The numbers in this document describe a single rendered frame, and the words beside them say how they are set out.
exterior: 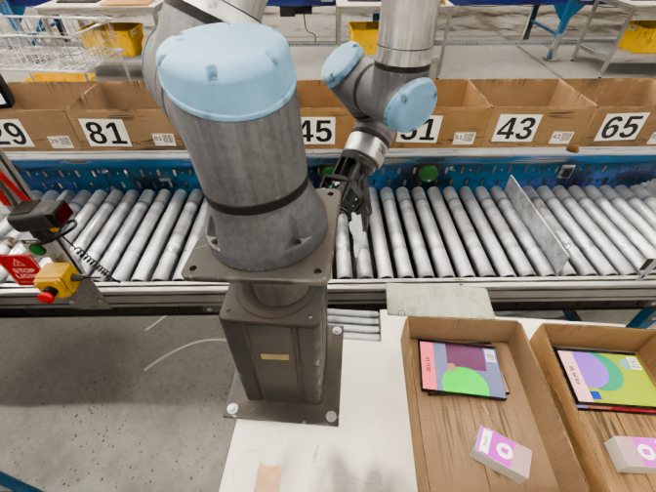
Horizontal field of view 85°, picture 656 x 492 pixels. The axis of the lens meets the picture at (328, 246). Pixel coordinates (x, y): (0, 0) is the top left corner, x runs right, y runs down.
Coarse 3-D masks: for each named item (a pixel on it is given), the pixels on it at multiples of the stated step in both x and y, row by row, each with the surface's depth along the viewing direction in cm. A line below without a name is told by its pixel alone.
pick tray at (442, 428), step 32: (416, 320) 90; (448, 320) 89; (480, 320) 89; (512, 320) 88; (416, 352) 92; (512, 352) 91; (416, 384) 86; (512, 384) 86; (544, 384) 77; (416, 416) 73; (448, 416) 81; (480, 416) 81; (512, 416) 81; (544, 416) 77; (416, 448) 73; (448, 448) 76; (544, 448) 76; (416, 480) 72; (448, 480) 72; (480, 480) 71; (512, 480) 72; (544, 480) 72; (576, 480) 66
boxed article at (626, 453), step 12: (612, 444) 74; (624, 444) 73; (636, 444) 73; (648, 444) 73; (612, 456) 74; (624, 456) 71; (636, 456) 71; (648, 456) 71; (624, 468) 71; (636, 468) 70; (648, 468) 70
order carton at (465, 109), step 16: (432, 80) 154; (448, 80) 154; (464, 80) 154; (448, 96) 158; (464, 96) 158; (480, 96) 142; (432, 112) 134; (448, 112) 134; (464, 112) 134; (480, 112) 134; (448, 128) 138; (464, 128) 138; (480, 128) 138; (400, 144) 142; (416, 144) 143; (432, 144) 143; (448, 144) 143; (464, 144) 143
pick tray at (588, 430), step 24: (552, 336) 91; (576, 336) 90; (600, 336) 90; (624, 336) 89; (648, 336) 88; (552, 360) 82; (648, 360) 89; (552, 384) 82; (576, 408) 73; (576, 432) 72; (600, 432) 78; (624, 432) 78; (648, 432) 78; (600, 456) 75; (600, 480) 65; (624, 480) 72; (648, 480) 72
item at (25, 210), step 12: (24, 204) 83; (36, 204) 83; (48, 204) 83; (60, 204) 84; (12, 216) 81; (24, 216) 81; (36, 216) 81; (48, 216) 81; (60, 216) 83; (24, 228) 83; (36, 228) 83; (48, 228) 84; (60, 228) 90; (48, 240) 87
